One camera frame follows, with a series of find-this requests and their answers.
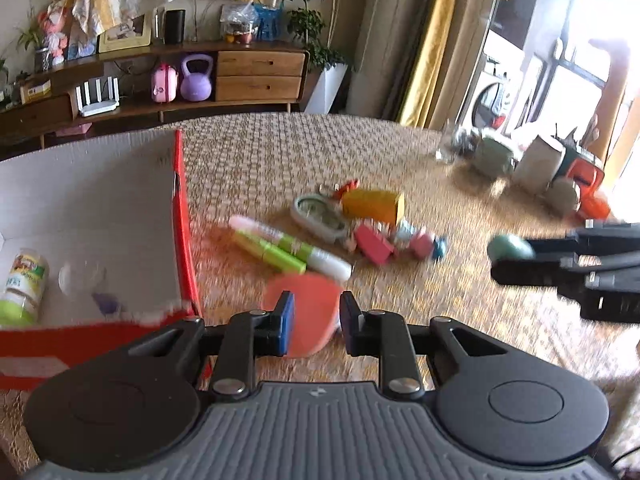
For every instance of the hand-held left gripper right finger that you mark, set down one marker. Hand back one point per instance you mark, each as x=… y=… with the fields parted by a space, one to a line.
x=350 y=327

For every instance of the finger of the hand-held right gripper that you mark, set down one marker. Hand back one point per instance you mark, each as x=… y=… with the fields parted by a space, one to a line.
x=525 y=272
x=555 y=249

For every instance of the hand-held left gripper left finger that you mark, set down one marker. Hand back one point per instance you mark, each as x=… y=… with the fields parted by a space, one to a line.
x=286 y=322

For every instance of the teal ball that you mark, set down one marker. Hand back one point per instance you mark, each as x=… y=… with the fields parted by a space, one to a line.
x=507 y=249

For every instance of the pink round disc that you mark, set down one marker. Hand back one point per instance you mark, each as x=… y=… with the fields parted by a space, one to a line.
x=312 y=302

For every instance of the pink toy block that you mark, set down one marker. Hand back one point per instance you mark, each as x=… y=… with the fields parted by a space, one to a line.
x=372 y=245

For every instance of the small blue toy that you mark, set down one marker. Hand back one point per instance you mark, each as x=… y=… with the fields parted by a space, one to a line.
x=440 y=249

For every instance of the yellow block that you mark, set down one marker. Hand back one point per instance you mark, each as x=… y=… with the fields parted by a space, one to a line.
x=372 y=205

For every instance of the red cardboard box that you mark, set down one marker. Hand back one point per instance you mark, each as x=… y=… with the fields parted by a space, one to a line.
x=100 y=341

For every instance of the round grey-green case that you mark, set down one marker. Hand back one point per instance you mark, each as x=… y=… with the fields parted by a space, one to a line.
x=562 y=195

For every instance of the orange box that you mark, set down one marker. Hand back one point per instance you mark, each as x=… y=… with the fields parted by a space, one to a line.
x=592 y=200

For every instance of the white and green marker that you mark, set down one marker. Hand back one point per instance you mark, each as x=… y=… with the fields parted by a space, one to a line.
x=305 y=252

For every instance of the white container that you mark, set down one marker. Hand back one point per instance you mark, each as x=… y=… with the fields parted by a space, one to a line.
x=537 y=165

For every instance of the dark green container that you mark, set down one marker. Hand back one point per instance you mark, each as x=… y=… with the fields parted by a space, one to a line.
x=580 y=152

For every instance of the pale green mug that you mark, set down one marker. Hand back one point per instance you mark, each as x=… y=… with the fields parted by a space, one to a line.
x=492 y=157

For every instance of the clear drinking glass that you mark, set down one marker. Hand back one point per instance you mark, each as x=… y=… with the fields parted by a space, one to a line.
x=446 y=145

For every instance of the washing machine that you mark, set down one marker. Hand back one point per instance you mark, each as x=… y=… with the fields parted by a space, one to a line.
x=490 y=100

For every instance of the small purple toy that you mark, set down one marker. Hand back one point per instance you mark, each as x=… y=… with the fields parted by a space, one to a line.
x=107 y=305

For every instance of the clear plastic container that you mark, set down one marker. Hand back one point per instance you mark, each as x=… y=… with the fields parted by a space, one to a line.
x=80 y=277

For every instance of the white planter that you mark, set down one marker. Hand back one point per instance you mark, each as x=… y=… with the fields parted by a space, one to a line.
x=325 y=90

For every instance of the yellow curtain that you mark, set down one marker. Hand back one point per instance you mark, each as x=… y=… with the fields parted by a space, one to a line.
x=435 y=45

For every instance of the wooden sideboard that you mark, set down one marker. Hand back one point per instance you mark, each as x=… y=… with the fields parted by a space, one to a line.
x=260 y=75

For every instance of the purple kettlebell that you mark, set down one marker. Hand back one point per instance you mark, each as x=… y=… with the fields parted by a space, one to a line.
x=197 y=85

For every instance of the green capped plastic bottle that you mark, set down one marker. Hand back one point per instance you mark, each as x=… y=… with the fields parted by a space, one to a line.
x=22 y=285

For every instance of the pink toy case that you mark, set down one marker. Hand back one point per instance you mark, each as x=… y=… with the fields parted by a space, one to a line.
x=165 y=84

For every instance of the grey curtain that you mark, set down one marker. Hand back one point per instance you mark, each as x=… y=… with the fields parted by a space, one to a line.
x=385 y=35

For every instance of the pink flat item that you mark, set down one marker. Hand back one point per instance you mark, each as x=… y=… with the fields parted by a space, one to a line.
x=74 y=130

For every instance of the white router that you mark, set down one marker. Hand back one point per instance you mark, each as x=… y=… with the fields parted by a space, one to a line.
x=97 y=105

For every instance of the green potted plant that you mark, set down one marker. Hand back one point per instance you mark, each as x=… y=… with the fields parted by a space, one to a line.
x=305 y=25

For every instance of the clear plastic bag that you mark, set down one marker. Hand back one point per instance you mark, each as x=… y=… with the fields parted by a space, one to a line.
x=239 y=20

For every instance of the black speaker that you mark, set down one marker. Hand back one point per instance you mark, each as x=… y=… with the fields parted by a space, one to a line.
x=175 y=27

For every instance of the silver flask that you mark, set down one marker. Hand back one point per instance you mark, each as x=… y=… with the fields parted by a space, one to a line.
x=158 y=25

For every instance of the small cardboard box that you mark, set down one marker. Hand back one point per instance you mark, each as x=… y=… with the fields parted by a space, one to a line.
x=35 y=91

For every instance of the small plant in vase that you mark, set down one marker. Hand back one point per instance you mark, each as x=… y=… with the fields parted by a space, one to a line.
x=40 y=57

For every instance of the pink doll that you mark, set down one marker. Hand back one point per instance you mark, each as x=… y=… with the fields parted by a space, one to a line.
x=54 y=30

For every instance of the yellow picture frame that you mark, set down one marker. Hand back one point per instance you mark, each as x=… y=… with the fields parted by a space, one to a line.
x=125 y=42

